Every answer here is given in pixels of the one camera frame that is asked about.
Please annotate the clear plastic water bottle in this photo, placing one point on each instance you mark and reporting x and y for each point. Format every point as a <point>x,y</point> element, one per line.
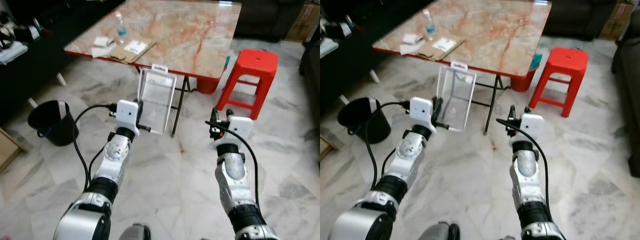
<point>121,31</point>
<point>429,27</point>

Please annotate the black plastic rubbish bin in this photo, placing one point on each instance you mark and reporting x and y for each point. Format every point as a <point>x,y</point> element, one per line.
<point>360,122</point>
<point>50,125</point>

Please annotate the brown wooden box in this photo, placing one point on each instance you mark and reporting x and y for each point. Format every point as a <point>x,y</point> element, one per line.
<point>7,150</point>
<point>325,148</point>

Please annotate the teal plastic item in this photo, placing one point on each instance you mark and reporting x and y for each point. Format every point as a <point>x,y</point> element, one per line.
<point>227,61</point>
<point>536,61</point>

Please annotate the red plastic stool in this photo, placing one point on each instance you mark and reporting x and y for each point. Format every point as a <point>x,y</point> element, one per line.
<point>567,60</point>
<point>255,62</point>

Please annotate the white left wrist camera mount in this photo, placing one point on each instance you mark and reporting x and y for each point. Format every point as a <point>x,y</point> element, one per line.
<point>127,115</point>
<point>421,114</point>

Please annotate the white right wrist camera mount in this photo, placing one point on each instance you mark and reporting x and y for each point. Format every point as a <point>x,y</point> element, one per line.
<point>532,125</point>
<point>241,127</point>

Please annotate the grey robot left leg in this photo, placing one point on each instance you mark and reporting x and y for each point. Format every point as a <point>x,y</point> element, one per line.
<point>440,232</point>
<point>135,234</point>

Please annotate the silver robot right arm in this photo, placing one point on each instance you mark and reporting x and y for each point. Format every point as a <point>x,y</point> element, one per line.
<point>232,170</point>
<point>525,165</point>

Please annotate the dark grey fabric sofa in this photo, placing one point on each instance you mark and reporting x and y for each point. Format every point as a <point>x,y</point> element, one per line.
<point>311,60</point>
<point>630,100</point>
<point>575,17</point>
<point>265,20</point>

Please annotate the brown cardboard box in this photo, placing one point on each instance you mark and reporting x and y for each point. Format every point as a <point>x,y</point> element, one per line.
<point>617,20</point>
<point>305,25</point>

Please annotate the brown cardboard envelope with label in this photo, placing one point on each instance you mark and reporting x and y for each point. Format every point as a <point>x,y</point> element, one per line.
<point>122,52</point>
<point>431,50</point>

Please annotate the black metal table leg frame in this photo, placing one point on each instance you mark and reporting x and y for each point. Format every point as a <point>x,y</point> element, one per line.
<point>179,110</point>
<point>492,107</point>

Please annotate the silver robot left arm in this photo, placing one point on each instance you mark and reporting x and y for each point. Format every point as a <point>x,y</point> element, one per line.
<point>112,155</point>
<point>410,152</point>

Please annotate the white paper stack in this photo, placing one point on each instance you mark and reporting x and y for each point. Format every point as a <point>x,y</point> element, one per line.
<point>327,47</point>
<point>12,52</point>

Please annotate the red round plastic container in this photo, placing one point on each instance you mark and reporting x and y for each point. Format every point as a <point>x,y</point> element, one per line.
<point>207,86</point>
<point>522,82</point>

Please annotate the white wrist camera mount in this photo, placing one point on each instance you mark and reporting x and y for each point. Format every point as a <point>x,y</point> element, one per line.
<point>241,127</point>
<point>532,125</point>
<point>127,115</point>
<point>421,114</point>

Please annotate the white crumpled paper sheet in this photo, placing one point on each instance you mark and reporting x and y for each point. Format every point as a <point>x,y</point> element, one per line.
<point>410,49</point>
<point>102,51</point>

